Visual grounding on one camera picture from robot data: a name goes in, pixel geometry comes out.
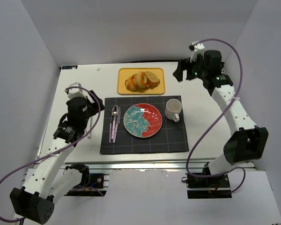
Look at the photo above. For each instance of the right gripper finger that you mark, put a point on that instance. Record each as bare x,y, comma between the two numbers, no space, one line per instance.
181,65
178,74

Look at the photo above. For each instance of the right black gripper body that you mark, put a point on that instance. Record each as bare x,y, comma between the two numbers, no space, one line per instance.
184,68

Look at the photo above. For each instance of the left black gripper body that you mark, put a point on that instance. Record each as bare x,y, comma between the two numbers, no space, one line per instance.
93,103

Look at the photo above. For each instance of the orange bagel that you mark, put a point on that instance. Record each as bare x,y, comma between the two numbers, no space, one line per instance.
141,79

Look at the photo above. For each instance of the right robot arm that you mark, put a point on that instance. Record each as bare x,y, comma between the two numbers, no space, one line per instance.
247,140

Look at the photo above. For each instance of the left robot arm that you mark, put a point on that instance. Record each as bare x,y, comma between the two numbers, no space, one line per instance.
36,199

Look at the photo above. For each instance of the bread slice back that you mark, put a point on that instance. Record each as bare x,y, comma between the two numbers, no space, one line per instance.
153,80

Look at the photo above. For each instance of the bread slice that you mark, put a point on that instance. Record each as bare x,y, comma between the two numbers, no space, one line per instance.
148,86
153,80

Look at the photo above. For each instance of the bread slice front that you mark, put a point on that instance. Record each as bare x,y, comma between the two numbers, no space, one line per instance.
148,86

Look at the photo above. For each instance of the white mug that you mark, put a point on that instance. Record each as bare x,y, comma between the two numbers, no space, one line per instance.
173,109

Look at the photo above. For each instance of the yellow tray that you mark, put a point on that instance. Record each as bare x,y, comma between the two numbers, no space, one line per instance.
125,73

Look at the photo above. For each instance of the striped orange bun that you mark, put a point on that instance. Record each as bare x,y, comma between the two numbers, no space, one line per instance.
131,83

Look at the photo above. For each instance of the left blue corner label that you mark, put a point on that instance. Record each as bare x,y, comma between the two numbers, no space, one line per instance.
69,67

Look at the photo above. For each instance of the red and teal plate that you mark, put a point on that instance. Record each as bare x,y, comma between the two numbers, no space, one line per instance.
142,120

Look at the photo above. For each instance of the dark checked placemat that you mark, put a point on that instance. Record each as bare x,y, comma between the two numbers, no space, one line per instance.
172,137

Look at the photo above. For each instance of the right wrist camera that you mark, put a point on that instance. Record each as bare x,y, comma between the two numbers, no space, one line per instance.
196,48

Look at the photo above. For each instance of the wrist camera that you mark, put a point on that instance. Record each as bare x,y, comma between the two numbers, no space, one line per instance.
196,48
75,91

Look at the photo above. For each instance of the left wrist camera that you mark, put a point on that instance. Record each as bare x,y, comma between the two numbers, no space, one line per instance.
75,91

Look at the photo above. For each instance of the pink handled spoon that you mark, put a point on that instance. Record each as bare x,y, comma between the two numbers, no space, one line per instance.
115,119

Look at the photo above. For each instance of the pink handled knife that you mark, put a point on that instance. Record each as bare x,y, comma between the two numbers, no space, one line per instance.
117,121

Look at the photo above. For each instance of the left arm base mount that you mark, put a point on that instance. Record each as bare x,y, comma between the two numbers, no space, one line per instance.
97,186

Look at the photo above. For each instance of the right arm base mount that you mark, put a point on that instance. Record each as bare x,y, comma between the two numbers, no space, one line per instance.
207,188

